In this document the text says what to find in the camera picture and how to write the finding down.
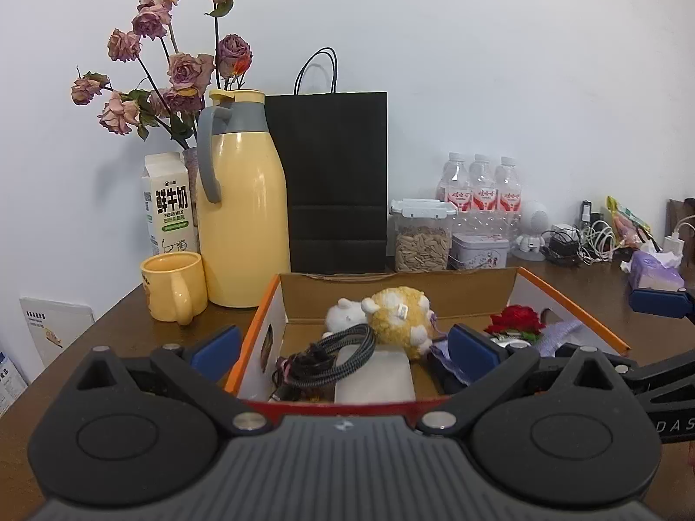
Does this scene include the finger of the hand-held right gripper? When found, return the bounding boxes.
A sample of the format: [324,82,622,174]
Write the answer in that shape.
[630,289,695,325]
[616,352,695,408]

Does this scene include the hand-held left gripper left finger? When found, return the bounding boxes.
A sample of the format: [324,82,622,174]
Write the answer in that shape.
[70,326,272,436]

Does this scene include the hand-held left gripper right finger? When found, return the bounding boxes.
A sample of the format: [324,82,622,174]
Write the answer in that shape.
[417,324,617,438]

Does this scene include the red artificial rose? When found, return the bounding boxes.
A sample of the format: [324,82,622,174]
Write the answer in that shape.
[485,305,546,345]

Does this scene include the yellow and white plush toy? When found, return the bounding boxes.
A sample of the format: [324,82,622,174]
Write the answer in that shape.
[324,286,435,362]

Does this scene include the orange cardboard box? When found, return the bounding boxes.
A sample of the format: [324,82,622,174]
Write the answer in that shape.
[224,267,632,405]

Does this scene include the braided cable with pink strap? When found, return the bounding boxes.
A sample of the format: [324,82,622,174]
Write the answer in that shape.
[274,323,378,402]

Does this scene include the purple tissue pack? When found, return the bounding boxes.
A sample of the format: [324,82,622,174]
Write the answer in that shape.
[622,250,686,291]

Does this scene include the yellow mug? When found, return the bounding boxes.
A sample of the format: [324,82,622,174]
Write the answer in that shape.
[139,252,209,326]

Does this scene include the white printed tin box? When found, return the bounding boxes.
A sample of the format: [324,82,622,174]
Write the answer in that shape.
[450,232,511,271]

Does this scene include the clear container of seeds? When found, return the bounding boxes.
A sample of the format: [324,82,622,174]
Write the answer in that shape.
[388,198,458,273]

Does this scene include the yellow thermos jug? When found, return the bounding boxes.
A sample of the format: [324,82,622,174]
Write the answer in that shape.
[195,88,292,309]

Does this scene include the white robot-shaped speaker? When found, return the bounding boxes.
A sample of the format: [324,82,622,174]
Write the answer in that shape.
[513,200,550,261]

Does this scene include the white milk carton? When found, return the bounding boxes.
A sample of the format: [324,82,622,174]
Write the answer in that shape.
[142,152,199,257]

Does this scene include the clear water bottle red label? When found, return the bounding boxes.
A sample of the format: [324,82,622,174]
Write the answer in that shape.
[437,152,473,235]
[470,153,499,235]
[495,156,525,240]

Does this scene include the white printed booklet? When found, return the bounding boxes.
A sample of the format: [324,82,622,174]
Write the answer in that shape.
[19,297,94,371]

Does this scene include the purple glass vase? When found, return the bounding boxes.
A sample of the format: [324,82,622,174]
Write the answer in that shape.
[182,146,203,253]

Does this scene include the blue and white leaflet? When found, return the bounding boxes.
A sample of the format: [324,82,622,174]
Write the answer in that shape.
[0,343,29,419]

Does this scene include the black paper bag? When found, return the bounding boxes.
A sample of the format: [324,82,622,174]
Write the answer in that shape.
[264,48,389,275]

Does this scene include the dried pink roses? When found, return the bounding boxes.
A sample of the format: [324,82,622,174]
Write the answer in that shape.
[70,0,255,150]

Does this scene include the white charger with cable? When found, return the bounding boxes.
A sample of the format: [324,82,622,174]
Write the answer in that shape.
[663,216,695,256]

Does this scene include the white charging cable bundle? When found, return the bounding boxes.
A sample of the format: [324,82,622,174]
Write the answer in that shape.
[576,220,617,264]

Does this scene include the black power adapter with cable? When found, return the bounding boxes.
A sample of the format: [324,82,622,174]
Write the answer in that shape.
[543,231,583,267]

